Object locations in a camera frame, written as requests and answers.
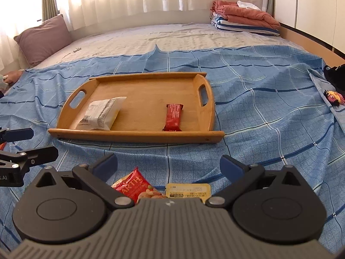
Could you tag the white wardrobe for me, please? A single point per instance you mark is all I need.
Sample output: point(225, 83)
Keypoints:
point(318, 5)

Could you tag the wooden bed frame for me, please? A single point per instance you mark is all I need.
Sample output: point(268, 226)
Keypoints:
point(302, 36)

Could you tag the striped folded blanket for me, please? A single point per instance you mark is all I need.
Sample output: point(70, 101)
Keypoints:
point(237, 27)

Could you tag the white snack packet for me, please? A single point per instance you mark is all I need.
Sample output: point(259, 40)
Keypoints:
point(99, 113)

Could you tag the folded blankets stack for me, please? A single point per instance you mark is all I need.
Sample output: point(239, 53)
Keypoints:
point(248, 14)

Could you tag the red nut packet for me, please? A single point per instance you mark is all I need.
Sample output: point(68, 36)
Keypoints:
point(132, 187)

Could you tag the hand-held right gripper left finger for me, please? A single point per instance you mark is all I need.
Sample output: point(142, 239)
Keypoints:
point(105, 165)

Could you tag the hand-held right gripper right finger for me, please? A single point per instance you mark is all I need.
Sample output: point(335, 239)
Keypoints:
point(230, 167)

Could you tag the white mattress cover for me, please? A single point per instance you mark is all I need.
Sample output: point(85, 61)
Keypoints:
point(188, 36)

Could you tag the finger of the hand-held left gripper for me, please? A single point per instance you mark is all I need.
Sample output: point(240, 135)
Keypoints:
point(18, 135)
point(40, 155)

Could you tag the pink cloth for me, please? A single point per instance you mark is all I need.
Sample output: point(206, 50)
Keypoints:
point(13, 76)

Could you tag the mauve pillow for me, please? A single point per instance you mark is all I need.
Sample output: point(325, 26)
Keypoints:
point(43, 39)

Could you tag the red snack bar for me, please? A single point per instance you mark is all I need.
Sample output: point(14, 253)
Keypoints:
point(173, 117)

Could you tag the light blue cloth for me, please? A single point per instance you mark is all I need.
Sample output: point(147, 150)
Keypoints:
point(2, 82)

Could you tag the wooden tray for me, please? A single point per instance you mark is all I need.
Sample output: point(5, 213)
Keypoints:
point(145, 105)

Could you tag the blue checked bedsheet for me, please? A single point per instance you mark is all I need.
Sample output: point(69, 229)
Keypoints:
point(269, 113)

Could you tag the yellow packet green label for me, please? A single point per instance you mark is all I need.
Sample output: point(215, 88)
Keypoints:
point(188, 190)

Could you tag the white cloth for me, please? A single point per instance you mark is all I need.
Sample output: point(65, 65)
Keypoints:
point(248, 4)

